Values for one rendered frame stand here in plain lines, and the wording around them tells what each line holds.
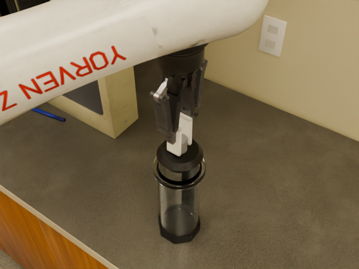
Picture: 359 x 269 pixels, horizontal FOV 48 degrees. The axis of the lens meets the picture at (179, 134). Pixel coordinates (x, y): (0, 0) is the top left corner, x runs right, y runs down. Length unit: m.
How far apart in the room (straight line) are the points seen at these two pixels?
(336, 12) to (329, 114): 0.32
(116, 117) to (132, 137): 0.08
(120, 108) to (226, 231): 0.45
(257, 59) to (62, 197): 0.70
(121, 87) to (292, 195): 0.54
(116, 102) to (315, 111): 0.61
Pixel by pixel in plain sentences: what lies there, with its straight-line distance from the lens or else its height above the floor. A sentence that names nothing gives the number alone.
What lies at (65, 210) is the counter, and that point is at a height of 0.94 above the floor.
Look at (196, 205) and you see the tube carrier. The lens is 0.89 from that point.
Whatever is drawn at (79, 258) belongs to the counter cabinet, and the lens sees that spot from 1.24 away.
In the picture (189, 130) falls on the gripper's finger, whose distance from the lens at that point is 0.75.
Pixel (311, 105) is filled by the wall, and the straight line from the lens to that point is 1.31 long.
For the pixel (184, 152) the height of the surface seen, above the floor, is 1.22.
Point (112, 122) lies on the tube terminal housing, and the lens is 1.15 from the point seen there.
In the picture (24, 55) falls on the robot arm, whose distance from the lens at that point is 0.40.
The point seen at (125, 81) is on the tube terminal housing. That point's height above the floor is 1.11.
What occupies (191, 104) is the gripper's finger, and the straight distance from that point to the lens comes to 0.72.
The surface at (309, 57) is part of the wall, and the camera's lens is 1.22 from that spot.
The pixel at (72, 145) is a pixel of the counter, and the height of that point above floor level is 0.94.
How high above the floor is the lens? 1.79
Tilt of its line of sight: 45 degrees down
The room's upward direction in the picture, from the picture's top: straight up
